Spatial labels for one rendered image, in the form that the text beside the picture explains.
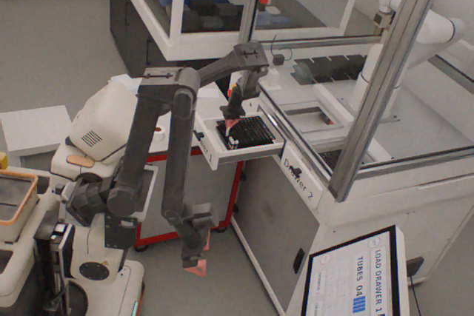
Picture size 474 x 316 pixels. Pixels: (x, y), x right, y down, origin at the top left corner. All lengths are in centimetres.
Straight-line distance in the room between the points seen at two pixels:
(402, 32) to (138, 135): 83
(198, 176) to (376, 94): 113
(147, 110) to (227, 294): 170
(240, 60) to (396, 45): 47
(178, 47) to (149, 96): 171
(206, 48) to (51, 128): 102
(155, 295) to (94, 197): 135
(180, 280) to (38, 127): 107
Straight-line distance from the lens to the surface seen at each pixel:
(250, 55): 150
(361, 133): 169
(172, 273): 268
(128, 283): 230
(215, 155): 198
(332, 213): 191
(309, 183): 197
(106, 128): 134
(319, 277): 153
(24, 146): 224
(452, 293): 316
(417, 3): 149
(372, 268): 143
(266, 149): 212
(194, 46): 279
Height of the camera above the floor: 217
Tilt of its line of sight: 38 degrees down
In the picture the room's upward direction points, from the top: 12 degrees clockwise
